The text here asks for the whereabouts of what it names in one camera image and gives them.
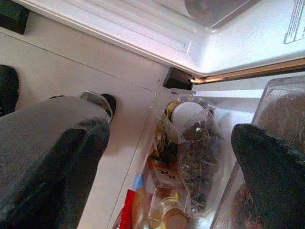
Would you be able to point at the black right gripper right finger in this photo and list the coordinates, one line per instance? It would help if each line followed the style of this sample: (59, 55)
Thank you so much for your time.
(274, 179)

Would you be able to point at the glass bottle cork cap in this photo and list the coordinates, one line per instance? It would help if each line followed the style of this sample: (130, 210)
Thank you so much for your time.
(174, 214)

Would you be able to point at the clear fridge door shelf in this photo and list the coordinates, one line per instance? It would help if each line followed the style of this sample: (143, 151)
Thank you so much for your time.
(143, 148)

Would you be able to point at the white lid jar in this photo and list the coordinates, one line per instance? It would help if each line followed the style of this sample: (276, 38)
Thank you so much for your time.
(188, 113)

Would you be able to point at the clear bag dark contents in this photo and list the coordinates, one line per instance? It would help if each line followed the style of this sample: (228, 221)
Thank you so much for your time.
(200, 155)

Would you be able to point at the red yellow packet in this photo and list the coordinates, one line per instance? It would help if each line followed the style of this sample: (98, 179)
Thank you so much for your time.
(128, 207)

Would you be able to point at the carton with Chinese print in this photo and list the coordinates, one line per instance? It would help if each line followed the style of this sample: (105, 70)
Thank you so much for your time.
(164, 175)

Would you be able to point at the white fridge door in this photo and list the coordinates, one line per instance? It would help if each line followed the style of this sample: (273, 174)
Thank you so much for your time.
(143, 28)

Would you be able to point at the clear box brown contents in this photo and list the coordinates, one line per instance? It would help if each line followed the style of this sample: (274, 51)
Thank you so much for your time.
(281, 109)

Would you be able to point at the white printed label sticker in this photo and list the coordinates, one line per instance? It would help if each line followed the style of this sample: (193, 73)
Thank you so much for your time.
(295, 21)

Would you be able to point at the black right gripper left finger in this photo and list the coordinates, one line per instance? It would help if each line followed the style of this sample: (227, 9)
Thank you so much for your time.
(47, 167)

